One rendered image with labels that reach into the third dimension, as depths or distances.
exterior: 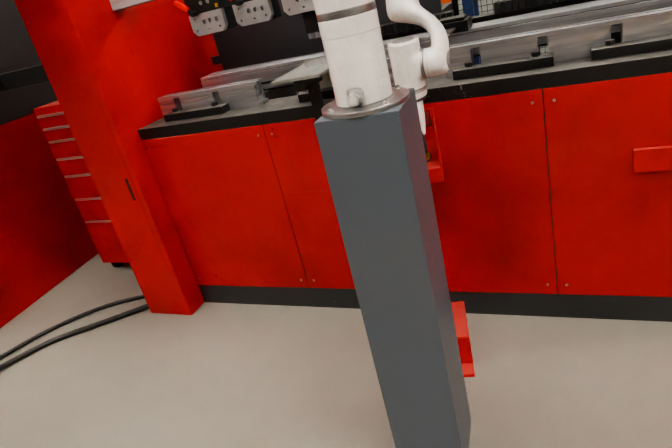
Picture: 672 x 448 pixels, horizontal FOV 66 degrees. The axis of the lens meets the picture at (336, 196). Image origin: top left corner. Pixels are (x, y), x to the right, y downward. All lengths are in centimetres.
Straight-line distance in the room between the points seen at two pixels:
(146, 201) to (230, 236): 38
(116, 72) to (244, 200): 72
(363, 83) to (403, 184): 22
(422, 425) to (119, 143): 156
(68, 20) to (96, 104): 32
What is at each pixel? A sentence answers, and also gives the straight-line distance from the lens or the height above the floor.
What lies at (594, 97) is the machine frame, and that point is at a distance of 168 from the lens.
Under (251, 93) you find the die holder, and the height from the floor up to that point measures 93.
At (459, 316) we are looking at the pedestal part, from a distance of 187.
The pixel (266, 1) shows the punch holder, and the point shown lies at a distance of 196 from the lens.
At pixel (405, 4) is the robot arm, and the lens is 146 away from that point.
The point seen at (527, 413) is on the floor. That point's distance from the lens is 172.
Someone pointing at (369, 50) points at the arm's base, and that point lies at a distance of 105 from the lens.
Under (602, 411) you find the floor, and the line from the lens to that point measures 174.
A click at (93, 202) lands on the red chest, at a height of 45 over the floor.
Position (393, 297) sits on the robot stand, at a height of 57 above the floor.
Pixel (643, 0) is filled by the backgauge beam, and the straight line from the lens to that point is 202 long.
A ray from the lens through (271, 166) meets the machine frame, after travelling 201.
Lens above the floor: 125
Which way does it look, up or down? 22 degrees down
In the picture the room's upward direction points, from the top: 14 degrees counter-clockwise
